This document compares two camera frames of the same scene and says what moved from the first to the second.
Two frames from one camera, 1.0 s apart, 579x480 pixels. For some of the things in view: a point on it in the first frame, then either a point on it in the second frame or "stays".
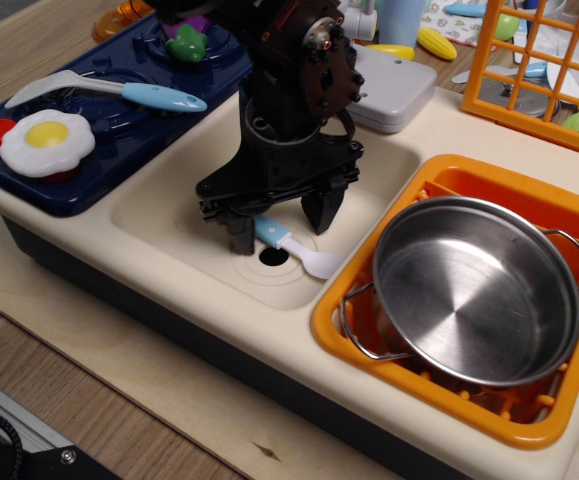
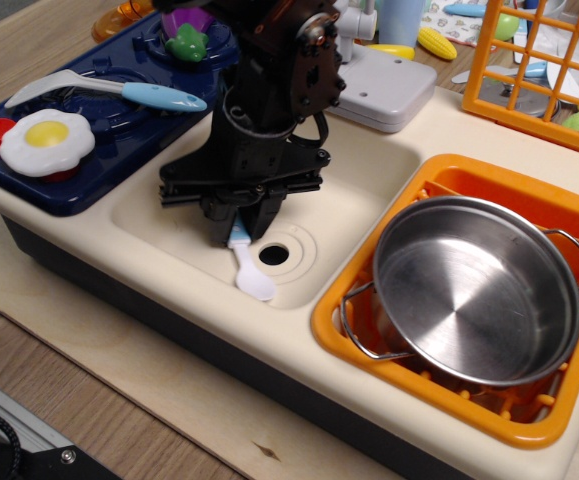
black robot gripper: x=277 y=161 -> x=255 y=159
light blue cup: x=399 y=21 stays
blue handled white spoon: x=325 y=264 -> x=252 y=282
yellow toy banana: x=404 y=51 stays
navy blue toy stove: x=66 y=137 stays
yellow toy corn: x=437 y=44 stays
